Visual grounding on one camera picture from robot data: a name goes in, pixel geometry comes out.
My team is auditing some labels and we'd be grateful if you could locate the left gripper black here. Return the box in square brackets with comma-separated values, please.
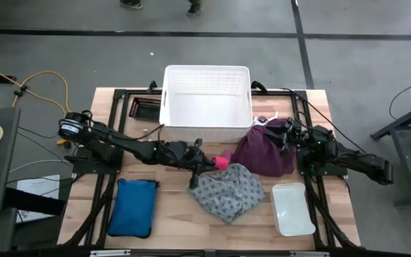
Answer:
[171, 138, 218, 190]

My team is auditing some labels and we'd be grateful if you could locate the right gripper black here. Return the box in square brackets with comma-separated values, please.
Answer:
[264, 116, 301, 158]

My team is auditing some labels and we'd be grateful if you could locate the red bandage roll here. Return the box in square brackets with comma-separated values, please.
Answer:
[212, 156, 230, 171]

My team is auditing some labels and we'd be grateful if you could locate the purple cloth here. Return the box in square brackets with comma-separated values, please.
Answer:
[229, 111, 298, 178]

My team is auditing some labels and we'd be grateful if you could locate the grey patterned cloth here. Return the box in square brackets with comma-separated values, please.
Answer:
[187, 163, 266, 225]

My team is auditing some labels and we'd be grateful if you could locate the white plastic woven basket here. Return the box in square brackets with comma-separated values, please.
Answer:
[158, 64, 253, 143]

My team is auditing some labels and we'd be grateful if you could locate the white shallow plastic tray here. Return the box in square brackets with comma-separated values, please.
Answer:
[270, 181, 317, 238]

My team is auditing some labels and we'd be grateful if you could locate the small black mesh tray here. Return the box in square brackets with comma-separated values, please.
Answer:
[128, 96, 162, 123]

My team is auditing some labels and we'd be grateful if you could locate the blue zippered pouch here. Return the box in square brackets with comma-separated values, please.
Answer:
[106, 177, 161, 239]

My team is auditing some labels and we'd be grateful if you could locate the dark grey metal stand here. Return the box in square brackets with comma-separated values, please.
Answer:
[370, 96, 411, 208]

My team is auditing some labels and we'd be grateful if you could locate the person's shoe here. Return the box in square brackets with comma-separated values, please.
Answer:
[119, 0, 144, 10]
[186, 0, 202, 18]

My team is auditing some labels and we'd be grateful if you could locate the white paper sheet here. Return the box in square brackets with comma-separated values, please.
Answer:
[15, 173, 61, 224]

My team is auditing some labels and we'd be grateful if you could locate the black padded bar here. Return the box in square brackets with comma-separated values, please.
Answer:
[4, 187, 67, 216]

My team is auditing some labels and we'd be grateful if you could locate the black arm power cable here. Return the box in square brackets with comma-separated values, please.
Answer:
[280, 87, 367, 155]

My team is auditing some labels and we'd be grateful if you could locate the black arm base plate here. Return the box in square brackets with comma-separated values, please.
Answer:
[71, 146, 123, 176]
[296, 148, 349, 178]

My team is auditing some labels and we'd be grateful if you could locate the black metal table frame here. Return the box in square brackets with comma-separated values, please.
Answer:
[59, 87, 362, 251]

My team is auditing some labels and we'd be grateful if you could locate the silver metal bracket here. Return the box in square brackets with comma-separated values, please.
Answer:
[289, 251, 330, 257]
[89, 249, 132, 257]

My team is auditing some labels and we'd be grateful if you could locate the grey floor cable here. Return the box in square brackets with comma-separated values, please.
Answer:
[9, 158, 74, 174]

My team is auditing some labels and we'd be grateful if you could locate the yellow extension cable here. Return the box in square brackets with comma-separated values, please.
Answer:
[0, 59, 71, 149]

